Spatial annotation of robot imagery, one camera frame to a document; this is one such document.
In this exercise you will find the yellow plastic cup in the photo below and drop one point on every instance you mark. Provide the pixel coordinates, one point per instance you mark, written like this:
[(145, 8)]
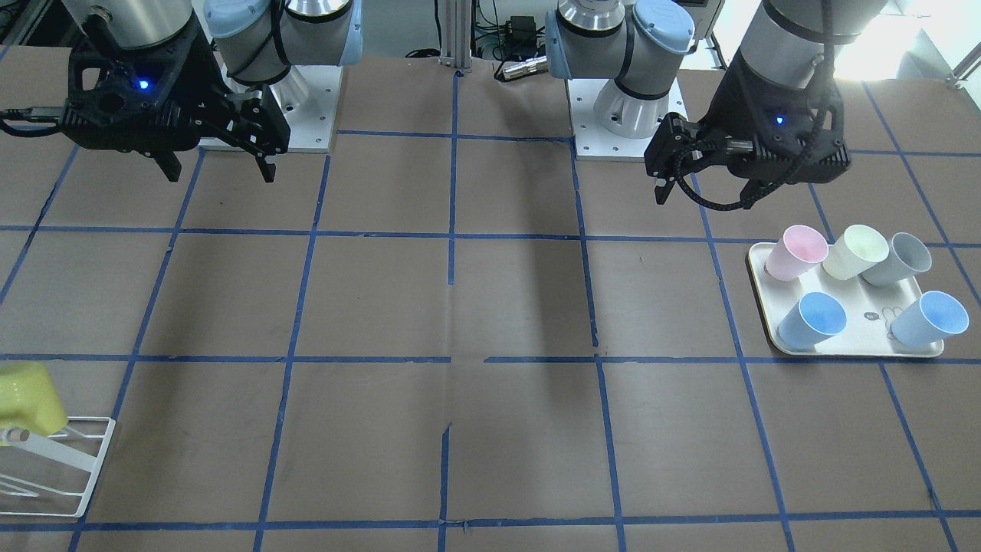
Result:
[(30, 400)]

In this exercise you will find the grey plastic cup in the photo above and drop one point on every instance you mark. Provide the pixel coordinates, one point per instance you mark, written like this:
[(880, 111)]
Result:
[(908, 256)]

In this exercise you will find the aluminium frame post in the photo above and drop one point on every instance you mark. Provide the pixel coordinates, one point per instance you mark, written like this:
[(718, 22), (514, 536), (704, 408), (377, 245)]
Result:
[(455, 34)]

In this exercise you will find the cream plastic tray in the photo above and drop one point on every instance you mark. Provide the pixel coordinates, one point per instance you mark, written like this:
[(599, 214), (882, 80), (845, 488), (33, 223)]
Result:
[(870, 310)]

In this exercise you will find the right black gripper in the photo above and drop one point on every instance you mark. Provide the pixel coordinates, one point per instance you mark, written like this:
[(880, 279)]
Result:
[(201, 86)]

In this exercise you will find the blue cup near pink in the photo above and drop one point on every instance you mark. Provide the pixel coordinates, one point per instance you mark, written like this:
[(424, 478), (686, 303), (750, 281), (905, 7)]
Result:
[(816, 317)]

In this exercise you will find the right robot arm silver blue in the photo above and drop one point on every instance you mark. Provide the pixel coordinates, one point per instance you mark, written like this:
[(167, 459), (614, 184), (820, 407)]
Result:
[(255, 43)]

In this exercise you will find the pink plastic cup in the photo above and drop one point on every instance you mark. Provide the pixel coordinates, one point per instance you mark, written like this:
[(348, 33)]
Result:
[(799, 249)]

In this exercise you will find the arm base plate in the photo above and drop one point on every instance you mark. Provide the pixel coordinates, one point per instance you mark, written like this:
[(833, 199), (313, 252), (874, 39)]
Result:
[(308, 97), (598, 130)]

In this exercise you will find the white wire cup rack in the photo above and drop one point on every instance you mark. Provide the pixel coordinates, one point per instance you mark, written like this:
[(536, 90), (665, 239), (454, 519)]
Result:
[(54, 476)]

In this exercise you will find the silver cylindrical connector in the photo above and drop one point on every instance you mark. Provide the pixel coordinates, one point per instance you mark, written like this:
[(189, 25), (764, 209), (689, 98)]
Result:
[(522, 69)]

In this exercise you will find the blue cup near grey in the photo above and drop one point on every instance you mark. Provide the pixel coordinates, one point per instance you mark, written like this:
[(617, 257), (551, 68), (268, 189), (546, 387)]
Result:
[(934, 316)]

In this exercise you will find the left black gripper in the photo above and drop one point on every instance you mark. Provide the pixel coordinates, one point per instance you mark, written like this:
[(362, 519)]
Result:
[(732, 98)]

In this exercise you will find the cream plastic cup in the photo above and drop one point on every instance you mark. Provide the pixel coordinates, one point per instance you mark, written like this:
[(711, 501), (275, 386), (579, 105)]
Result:
[(859, 248)]

